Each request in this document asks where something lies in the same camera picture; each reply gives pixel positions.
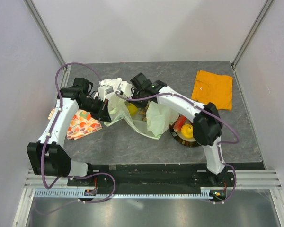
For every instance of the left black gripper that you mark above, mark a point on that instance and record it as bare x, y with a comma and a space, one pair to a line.
102, 114

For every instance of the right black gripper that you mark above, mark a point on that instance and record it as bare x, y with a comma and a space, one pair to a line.
142, 104

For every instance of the orange fake citrus fruit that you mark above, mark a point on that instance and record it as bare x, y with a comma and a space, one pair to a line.
132, 109

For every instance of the light green plastic bag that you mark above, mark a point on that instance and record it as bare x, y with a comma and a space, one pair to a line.
159, 117

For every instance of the orange red fake fruit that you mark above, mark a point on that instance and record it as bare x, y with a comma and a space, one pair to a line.
179, 123

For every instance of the yellow fake fruit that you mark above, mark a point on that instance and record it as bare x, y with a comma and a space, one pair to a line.
187, 131

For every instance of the brown fake longan bunch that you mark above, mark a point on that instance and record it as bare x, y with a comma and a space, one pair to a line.
143, 113

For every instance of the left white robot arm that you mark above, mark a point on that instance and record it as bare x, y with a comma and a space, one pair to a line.
47, 156

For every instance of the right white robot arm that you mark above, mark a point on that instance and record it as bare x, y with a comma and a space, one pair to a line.
207, 130

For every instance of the orange floral cloth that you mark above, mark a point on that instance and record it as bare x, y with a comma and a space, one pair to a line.
82, 124

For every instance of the white crumpled cloth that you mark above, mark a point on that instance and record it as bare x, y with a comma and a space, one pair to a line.
114, 83

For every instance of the orange folded cloth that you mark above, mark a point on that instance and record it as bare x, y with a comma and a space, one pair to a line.
213, 88

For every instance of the dark rimmed ceramic plate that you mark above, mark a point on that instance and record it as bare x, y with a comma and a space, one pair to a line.
183, 141

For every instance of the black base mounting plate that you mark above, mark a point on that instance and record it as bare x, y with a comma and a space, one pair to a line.
195, 175

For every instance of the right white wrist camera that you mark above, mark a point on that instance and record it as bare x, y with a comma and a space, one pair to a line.
125, 89

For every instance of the aluminium front rail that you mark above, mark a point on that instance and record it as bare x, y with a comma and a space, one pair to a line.
245, 179

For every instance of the grey slotted cable duct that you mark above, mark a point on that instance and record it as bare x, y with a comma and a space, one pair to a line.
97, 194

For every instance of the left aluminium frame post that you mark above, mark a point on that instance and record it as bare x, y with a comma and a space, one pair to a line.
44, 30

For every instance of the aluminium frame post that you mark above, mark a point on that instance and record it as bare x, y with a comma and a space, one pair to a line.
44, 30
254, 28

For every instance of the right aluminium frame post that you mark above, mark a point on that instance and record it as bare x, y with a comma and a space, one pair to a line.
254, 28

